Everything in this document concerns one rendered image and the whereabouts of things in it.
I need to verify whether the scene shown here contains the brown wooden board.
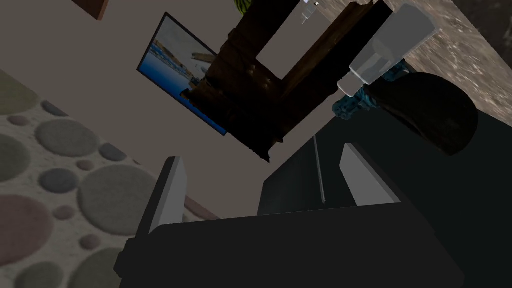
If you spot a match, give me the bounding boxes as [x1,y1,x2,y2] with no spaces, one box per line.
[71,0,110,22]

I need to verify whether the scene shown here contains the pale rug with coloured dots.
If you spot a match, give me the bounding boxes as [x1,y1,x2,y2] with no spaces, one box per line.
[0,67,220,288]

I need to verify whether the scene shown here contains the teal lumpy object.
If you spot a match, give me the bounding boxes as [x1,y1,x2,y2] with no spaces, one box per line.
[331,59,411,121]

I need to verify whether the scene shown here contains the dark wooden table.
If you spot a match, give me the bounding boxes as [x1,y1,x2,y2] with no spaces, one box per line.
[180,0,395,164]

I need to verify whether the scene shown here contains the green plant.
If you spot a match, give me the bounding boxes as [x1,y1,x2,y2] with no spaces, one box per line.
[233,0,254,16]

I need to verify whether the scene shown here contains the black cabinet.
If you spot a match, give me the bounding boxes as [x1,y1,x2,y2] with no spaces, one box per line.
[257,107,512,288]

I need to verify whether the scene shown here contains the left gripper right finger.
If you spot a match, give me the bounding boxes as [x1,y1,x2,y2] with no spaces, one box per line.
[339,142,402,207]

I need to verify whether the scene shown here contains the blue framed wall picture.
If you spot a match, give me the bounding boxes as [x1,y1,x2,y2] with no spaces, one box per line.
[136,11,228,137]

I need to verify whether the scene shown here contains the pale grey bottle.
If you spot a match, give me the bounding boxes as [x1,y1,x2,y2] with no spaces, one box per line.
[337,3,441,98]

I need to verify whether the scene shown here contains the thin grey cabinet handle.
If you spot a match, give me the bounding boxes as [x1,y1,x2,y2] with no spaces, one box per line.
[312,134,327,205]

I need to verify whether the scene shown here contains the dark brown round bowl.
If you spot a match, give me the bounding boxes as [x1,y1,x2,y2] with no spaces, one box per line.
[364,71,480,157]

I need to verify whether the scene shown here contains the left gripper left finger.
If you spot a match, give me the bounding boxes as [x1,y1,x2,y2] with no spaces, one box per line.
[135,156,188,241]

